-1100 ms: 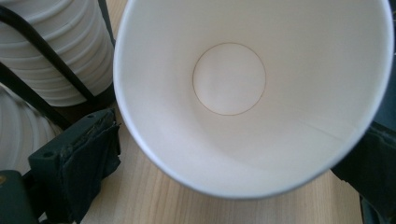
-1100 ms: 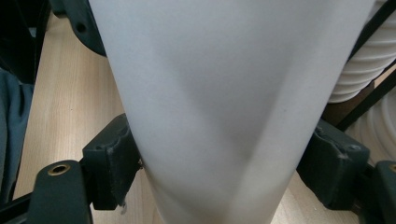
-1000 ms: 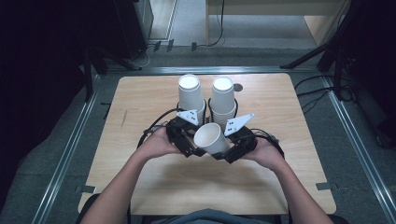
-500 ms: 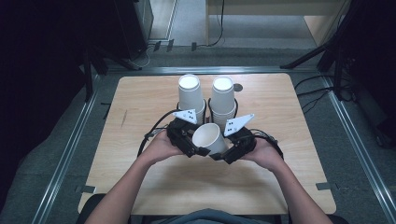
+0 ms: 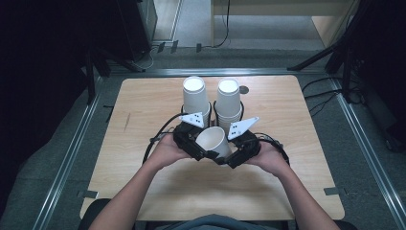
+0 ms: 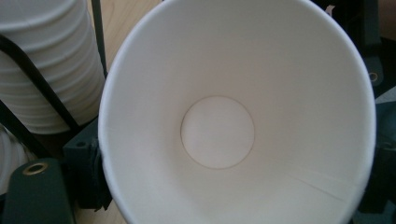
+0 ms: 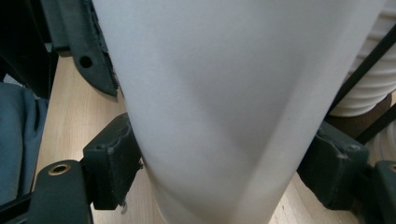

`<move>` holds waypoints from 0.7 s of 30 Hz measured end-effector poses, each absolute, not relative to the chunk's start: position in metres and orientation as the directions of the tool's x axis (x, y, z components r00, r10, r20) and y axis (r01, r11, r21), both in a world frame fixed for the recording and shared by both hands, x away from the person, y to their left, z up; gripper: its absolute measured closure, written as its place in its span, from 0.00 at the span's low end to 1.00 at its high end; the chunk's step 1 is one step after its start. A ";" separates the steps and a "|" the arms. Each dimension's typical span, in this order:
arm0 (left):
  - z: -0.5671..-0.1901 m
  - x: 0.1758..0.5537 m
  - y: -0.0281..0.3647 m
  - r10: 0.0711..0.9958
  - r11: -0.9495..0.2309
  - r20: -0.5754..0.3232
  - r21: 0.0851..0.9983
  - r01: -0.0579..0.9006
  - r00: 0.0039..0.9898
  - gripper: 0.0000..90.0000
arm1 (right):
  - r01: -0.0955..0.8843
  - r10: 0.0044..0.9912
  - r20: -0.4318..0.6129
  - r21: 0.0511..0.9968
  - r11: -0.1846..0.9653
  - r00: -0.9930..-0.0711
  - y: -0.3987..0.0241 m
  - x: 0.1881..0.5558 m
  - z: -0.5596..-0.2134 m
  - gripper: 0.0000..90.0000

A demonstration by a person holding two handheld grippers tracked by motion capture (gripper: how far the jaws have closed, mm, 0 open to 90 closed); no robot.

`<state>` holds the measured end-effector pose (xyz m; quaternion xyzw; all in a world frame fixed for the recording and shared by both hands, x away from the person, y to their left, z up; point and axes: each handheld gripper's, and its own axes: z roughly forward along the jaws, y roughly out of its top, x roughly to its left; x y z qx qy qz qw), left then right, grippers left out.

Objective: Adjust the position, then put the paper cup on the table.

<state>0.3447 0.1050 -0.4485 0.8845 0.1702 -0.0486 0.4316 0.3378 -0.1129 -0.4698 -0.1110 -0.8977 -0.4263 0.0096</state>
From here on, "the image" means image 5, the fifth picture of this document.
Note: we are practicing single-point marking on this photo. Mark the stack of white paper cups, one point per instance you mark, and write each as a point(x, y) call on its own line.
point(195, 96)
point(228, 102)

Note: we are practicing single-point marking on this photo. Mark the dark cabinet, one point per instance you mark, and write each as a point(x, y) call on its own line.
point(137, 25)

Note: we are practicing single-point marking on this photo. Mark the black tripod stand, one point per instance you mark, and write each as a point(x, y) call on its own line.
point(319, 57)

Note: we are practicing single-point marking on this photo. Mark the single white paper cup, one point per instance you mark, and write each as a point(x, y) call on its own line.
point(212, 140)

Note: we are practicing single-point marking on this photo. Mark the light wooden furniture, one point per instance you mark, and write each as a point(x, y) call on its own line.
point(325, 28)

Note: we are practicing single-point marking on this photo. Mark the round grey table grommet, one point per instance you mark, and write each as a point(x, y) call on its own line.
point(244, 89)

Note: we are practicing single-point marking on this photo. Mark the metal floor rail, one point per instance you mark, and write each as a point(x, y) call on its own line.
point(367, 150)
point(68, 156)

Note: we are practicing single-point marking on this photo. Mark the person's right hand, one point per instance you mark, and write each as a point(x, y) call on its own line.
point(269, 158)

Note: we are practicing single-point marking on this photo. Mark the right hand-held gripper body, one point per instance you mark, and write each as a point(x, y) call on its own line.
point(247, 145)

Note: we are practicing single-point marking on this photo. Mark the black metal stand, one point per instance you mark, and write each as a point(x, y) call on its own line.
point(91, 76)

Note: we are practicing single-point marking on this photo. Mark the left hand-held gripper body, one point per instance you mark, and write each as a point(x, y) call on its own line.
point(188, 140)

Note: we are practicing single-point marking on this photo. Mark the person's left hand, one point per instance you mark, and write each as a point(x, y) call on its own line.
point(166, 151)

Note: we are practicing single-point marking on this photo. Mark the grey tape strip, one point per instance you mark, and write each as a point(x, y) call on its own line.
point(88, 194)
point(333, 191)

